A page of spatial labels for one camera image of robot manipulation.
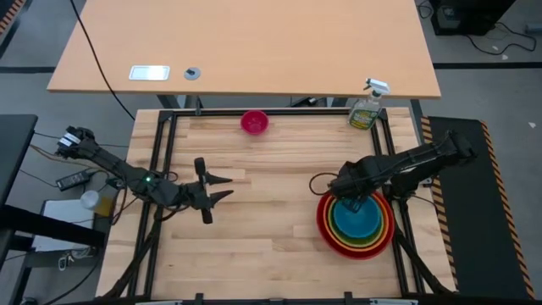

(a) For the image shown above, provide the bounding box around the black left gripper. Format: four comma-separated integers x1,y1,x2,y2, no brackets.
179,157,235,225

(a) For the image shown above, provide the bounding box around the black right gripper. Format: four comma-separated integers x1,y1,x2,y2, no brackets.
328,155,384,214

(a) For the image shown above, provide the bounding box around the blue plastic bowl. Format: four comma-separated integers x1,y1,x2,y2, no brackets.
332,196,383,240

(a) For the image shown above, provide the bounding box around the green plastic bowl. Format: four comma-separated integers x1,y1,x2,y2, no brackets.
327,195,386,247

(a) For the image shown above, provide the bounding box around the yellow plastic bowl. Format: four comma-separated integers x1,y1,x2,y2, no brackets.
324,194,389,252

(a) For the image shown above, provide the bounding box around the orange plastic bowl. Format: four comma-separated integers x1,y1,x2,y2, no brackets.
322,192,391,255

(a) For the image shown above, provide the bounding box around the stack of coloured bowls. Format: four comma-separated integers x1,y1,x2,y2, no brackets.
316,189,396,261

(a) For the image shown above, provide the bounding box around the small magenta plastic bowl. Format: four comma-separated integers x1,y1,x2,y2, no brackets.
240,109,271,136

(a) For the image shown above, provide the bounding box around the Simple Green spray bottle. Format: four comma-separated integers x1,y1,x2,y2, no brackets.
347,77,392,131

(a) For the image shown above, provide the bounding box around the yellow translucent block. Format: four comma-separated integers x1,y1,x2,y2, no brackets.
96,196,116,219

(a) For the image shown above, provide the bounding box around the black hazard-striped floor mat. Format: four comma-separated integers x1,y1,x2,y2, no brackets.
419,115,537,301

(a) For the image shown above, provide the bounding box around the white plastic cup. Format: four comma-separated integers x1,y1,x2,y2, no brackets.
79,189,102,211

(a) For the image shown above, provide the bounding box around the black power adapter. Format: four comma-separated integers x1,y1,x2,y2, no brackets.
55,169,92,192

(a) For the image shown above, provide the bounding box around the light wooden desk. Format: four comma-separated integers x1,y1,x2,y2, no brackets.
46,0,443,100

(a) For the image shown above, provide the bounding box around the white paper sheet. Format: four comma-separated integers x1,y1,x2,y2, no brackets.
30,198,97,253

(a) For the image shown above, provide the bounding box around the black equipment case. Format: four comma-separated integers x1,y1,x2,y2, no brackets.
429,0,519,37

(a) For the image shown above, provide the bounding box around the looped black gripper cable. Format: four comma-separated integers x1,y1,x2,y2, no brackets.
307,171,340,197

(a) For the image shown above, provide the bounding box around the black aluminium table frame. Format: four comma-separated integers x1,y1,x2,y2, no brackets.
101,107,459,305

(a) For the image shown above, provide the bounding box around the long black cable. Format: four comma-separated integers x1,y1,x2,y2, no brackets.
69,0,137,122

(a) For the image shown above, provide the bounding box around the thin black floor cable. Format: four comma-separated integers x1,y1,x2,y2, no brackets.
462,19,539,58

